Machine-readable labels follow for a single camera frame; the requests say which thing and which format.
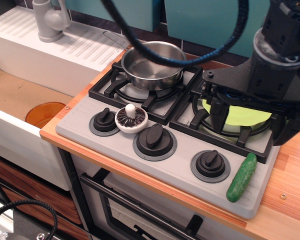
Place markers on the black left stove knob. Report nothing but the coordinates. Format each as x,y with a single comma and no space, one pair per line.
103,123

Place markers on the black middle stove knob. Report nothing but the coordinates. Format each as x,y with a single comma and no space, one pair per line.
155,143

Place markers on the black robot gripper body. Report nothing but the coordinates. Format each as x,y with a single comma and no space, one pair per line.
265,82

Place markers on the orange plastic sink drain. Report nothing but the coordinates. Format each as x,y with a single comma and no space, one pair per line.
41,114

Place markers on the black stove knob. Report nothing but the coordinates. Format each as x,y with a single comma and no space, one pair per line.
103,123
210,166
155,143

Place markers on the black left burner grate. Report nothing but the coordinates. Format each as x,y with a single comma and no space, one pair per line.
114,90

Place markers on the black right burner grate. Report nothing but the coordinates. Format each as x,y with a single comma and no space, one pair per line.
193,118

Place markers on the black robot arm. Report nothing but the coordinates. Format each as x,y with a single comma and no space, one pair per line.
280,32

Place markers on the grey toy faucet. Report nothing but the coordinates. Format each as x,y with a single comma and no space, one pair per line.
50,22

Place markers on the grey toy stove top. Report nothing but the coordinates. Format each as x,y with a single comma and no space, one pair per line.
175,170

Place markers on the lime green plate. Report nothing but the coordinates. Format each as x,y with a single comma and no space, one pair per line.
240,116

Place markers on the black right stove knob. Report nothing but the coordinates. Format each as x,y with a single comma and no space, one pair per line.
210,166

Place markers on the white toy sink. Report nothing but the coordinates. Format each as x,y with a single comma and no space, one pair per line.
33,72

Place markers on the stainless steel pot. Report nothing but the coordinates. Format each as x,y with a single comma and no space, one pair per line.
147,75

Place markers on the green toy pickle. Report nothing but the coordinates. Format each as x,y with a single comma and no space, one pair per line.
242,178

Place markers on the white brown toy mushroom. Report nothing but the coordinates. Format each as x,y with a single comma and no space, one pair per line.
131,119

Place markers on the oven door with black handle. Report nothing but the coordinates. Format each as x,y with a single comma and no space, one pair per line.
134,213

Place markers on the wooden drawer front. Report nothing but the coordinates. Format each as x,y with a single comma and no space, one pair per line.
19,184

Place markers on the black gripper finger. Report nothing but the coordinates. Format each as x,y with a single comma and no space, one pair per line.
284,129
219,111

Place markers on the black burner grate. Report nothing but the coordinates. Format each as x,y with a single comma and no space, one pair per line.
193,118
114,90

